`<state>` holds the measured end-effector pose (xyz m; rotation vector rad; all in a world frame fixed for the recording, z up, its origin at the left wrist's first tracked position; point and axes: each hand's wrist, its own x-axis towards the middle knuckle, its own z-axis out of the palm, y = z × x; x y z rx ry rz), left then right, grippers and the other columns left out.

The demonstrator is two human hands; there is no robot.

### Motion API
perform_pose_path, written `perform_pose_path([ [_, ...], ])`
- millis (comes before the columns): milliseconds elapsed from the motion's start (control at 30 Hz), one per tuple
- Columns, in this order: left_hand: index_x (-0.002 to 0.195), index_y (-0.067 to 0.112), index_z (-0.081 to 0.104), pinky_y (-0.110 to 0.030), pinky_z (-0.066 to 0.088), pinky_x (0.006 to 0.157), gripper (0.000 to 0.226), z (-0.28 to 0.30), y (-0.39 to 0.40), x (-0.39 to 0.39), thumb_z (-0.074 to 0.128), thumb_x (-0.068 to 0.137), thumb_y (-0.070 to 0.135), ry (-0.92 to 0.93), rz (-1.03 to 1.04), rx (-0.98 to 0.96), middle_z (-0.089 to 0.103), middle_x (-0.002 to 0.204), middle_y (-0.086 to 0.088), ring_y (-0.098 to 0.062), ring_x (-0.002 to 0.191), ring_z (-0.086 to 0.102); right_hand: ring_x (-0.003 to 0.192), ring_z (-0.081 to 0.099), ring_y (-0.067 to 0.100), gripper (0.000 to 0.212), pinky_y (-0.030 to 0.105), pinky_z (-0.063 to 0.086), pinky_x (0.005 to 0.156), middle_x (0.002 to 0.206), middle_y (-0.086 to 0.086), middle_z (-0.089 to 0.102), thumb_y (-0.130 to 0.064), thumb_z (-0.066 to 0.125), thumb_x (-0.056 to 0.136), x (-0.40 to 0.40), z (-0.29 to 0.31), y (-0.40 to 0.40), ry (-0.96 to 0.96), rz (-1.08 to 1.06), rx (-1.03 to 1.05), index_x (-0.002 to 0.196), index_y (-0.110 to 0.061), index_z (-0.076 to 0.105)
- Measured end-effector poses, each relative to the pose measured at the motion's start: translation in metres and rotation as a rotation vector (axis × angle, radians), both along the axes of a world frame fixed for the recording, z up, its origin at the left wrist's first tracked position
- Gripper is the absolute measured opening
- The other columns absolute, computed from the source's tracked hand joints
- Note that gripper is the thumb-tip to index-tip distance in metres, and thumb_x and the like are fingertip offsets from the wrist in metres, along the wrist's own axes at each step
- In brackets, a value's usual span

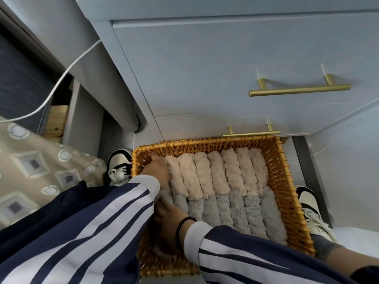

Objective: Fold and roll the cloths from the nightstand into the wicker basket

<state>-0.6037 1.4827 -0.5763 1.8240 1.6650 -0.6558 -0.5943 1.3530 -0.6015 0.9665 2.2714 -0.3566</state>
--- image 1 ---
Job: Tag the person's left hand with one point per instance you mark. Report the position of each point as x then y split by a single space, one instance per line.
160 171

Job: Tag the person's right hand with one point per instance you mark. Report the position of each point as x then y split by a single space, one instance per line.
168 224

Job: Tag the person's shoe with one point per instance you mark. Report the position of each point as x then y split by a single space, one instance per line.
311 210
118 165

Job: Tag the orange wicker basket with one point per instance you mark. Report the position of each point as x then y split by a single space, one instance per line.
290 204

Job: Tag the person's right shoe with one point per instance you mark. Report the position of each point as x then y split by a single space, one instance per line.
311 210

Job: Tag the patterned beige bedspread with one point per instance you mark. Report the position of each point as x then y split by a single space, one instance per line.
35 168

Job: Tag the person's left shoe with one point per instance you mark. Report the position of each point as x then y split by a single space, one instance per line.
118 165

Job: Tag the light wooden board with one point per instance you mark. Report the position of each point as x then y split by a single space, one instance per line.
56 121

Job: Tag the person's right forearm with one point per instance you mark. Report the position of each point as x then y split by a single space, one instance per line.
251 260

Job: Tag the person's left forearm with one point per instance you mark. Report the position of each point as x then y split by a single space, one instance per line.
88 233

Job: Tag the white nightstand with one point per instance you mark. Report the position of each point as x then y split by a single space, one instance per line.
192 70

